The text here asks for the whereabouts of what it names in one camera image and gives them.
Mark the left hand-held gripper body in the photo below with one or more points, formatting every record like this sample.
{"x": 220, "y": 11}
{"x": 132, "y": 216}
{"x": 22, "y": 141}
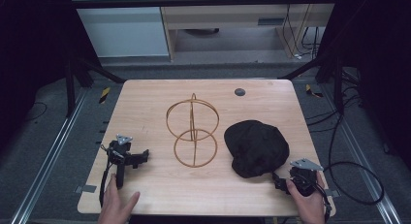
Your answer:
{"x": 120, "y": 156}

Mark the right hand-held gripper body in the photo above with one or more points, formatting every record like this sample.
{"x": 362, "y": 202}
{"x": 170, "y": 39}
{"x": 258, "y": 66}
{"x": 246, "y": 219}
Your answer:
{"x": 303, "y": 177}

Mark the black cap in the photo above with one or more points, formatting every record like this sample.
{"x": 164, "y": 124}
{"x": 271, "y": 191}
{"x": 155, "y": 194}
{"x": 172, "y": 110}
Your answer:
{"x": 255, "y": 148}

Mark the person's right hand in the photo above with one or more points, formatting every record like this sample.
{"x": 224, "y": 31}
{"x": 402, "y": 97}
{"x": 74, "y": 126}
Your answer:
{"x": 308, "y": 206}

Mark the person's left hand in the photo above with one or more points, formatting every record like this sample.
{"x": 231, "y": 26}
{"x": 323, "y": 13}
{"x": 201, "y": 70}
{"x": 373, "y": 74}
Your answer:
{"x": 115, "y": 204}

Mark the grey tape strip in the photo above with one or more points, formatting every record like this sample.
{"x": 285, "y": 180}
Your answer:
{"x": 332, "y": 193}
{"x": 86, "y": 188}

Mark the yellow black striped tape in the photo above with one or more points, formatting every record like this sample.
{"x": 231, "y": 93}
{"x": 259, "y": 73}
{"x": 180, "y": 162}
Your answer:
{"x": 104, "y": 95}
{"x": 312, "y": 92}

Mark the black stand legs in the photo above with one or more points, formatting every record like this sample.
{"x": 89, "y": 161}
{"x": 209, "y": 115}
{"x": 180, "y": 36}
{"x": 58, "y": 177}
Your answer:
{"x": 329, "y": 72}
{"x": 77, "y": 75}

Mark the grey round table grommet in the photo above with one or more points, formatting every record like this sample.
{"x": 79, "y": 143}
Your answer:
{"x": 239, "y": 92}

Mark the white cabinet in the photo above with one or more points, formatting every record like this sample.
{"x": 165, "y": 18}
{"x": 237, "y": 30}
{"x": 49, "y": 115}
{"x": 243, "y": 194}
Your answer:
{"x": 122, "y": 30}

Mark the metal floor rail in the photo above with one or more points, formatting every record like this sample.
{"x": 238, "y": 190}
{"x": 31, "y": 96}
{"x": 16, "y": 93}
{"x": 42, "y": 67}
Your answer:
{"x": 48, "y": 156}
{"x": 358, "y": 153}

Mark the black horizontal frame bar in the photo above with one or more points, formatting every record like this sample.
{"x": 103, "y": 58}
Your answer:
{"x": 200, "y": 2}

